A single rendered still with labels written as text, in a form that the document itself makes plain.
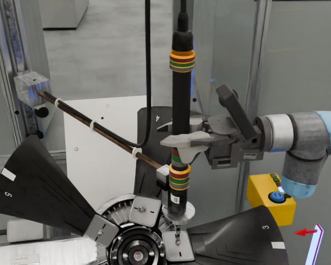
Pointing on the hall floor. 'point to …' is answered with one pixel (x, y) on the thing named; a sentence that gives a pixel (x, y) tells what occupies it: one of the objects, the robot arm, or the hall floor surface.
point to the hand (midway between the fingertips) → (165, 132)
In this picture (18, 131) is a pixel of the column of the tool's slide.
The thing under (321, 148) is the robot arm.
